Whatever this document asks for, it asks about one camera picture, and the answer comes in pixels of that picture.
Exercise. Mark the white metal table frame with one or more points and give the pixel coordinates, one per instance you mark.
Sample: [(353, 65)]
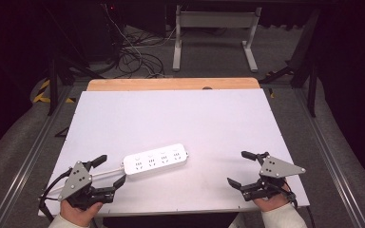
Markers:
[(215, 19)]

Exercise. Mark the aluminium floor rail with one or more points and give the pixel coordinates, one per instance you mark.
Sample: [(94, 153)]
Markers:
[(332, 164), (28, 158)]

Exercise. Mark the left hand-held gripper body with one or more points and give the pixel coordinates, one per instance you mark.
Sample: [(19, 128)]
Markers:
[(76, 180)]

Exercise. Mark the white power strip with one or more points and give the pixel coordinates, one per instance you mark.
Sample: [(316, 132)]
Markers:
[(155, 159)]

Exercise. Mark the white table board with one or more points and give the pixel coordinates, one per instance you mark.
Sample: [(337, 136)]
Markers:
[(177, 120)]

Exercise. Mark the yellow black floor tape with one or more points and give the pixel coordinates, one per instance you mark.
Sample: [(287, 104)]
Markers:
[(41, 93)]

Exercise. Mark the black metal stand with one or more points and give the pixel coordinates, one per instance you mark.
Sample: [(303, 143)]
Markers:
[(307, 63), (53, 82)]

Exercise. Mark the person's left hand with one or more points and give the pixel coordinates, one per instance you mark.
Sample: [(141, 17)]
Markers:
[(76, 216)]

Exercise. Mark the dark equipment cabinet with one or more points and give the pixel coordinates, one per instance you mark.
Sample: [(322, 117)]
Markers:
[(103, 28)]

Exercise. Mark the person's right hand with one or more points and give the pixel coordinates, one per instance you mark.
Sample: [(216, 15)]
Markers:
[(272, 203)]

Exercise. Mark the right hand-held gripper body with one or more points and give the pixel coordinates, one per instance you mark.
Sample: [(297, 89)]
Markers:
[(275, 169)]

